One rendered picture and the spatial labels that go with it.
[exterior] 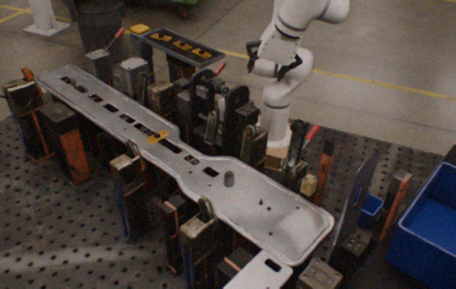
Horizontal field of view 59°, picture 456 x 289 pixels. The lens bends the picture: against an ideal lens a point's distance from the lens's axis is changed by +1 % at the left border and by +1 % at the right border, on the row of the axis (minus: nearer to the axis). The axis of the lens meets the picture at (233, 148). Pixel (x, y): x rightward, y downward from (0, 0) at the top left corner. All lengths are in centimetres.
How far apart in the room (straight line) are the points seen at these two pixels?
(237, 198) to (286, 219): 16
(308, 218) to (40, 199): 106
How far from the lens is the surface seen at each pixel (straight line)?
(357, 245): 105
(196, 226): 107
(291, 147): 121
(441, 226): 124
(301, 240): 112
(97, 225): 159
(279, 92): 161
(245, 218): 115
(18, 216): 174
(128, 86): 169
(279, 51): 111
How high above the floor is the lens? 186
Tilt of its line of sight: 39 degrees down
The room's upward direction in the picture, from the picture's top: 2 degrees clockwise
